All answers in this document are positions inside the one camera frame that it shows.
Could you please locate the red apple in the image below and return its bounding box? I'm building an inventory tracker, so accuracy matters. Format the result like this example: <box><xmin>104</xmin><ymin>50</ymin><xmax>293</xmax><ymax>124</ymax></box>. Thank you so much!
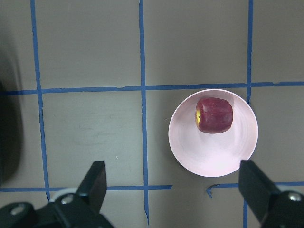
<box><xmin>195</xmin><ymin>97</ymin><xmax>233</xmax><ymax>134</ymax></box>

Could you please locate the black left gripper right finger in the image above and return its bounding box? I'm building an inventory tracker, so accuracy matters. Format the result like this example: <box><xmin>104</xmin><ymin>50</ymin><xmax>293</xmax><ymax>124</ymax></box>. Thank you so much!
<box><xmin>238</xmin><ymin>160</ymin><xmax>304</xmax><ymax>228</ymax></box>

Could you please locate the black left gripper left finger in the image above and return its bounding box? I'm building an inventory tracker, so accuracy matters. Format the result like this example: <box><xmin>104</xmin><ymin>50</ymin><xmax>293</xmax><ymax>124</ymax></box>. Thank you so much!
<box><xmin>0</xmin><ymin>161</ymin><xmax>113</xmax><ymax>228</ymax></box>

